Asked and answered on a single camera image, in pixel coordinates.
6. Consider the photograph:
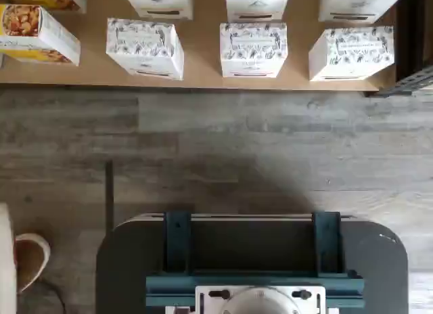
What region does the black metal shelf rack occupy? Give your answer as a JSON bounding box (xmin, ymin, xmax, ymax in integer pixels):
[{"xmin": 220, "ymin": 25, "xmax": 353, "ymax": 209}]
[{"xmin": 365, "ymin": 0, "xmax": 433, "ymax": 98}]

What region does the white floral print carton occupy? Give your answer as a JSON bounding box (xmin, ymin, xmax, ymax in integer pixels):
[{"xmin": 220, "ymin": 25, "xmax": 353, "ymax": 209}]
[
  {"xmin": 307, "ymin": 25, "xmax": 396, "ymax": 82},
  {"xmin": 219, "ymin": 22, "xmax": 288, "ymax": 79},
  {"xmin": 317, "ymin": 0, "xmax": 406, "ymax": 25},
  {"xmin": 106, "ymin": 18, "xmax": 185, "ymax": 81},
  {"xmin": 224, "ymin": 0, "xmax": 292, "ymax": 24},
  {"xmin": 120, "ymin": 0, "xmax": 194, "ymax": 21}
]

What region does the thin black pole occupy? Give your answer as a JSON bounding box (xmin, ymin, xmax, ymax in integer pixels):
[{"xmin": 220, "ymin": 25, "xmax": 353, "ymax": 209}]
[{"xmin": 105, "ymin": 160, "xmax": 114, "ymax": 233}]

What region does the white cartons group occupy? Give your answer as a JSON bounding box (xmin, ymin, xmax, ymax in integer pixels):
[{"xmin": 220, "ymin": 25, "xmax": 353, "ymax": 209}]
[{"xmin": 0, "ymin": 0, "xmax": 397, "ymax": 91}]

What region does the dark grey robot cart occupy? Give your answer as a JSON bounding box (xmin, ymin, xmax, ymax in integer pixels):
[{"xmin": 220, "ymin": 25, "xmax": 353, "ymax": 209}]
[{"xmin": 96, "ymin": 212, "xmax": 410, "ymax": 314}]

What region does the white fabric object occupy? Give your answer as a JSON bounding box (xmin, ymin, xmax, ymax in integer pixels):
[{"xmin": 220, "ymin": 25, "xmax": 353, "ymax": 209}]
[{"xmin": 0, "ymin": 202, "xmax": 18, "ymax": 314}]

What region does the teal metal mounting frame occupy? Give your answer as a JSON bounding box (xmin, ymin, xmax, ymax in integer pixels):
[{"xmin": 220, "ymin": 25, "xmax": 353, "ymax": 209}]
[{"xmin": 145, "ymin": 210, "xmax": 365, "ymax": 314}]

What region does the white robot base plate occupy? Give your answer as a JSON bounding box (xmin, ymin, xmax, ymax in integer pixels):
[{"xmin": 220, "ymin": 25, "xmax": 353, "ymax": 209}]
[{"xmin": 195, "ymin": 285, "xmax": 327, "ymax": 314}]

